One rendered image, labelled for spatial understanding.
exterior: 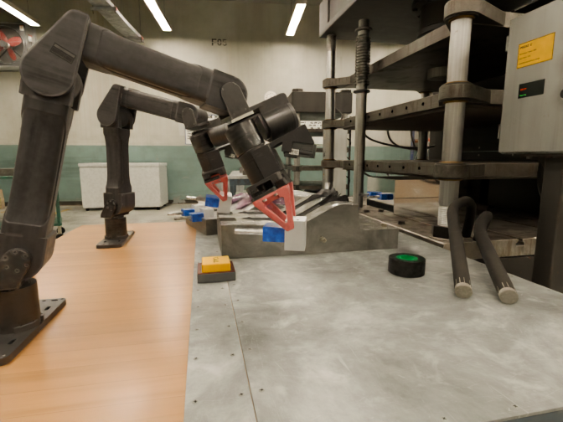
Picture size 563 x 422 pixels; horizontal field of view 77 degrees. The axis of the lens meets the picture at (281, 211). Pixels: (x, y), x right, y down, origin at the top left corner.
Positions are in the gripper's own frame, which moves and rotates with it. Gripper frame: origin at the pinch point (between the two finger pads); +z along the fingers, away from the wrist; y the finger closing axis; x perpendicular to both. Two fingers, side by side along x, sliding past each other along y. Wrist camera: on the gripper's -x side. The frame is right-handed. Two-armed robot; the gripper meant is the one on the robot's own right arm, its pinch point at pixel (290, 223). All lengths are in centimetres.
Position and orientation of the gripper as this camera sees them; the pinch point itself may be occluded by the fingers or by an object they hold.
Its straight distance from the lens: 64.0
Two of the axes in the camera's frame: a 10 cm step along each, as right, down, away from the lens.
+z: 4.7, 8.8, 0.7
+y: 1.1, -1.4, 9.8
